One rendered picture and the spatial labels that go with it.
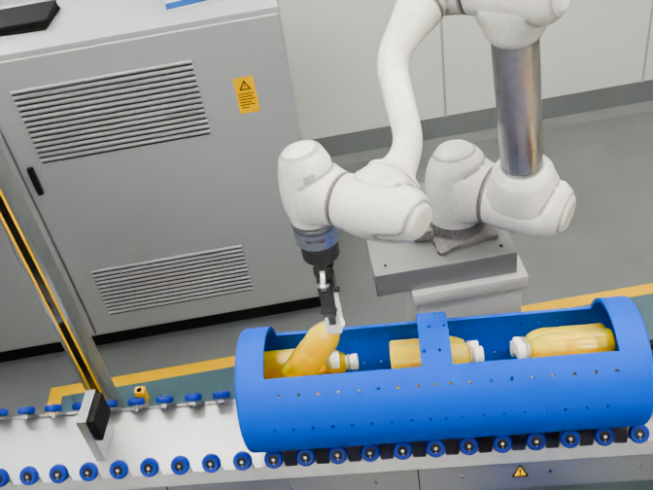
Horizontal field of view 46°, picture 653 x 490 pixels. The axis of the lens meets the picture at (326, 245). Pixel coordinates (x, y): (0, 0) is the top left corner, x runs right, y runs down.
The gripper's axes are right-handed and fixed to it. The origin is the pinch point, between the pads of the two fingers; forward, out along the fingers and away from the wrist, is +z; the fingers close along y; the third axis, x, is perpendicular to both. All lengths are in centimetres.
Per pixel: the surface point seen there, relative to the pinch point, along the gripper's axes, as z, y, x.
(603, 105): 128, -282, 138
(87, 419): 24, 3, -62
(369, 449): 34.8, 9.6, 3.6
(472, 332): 24.5, -14.1, 30.3
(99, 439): 31, 4, -61
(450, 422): 22.0, 13.5, 22.1
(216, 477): 39, 11, -34
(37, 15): -18, -151, -108
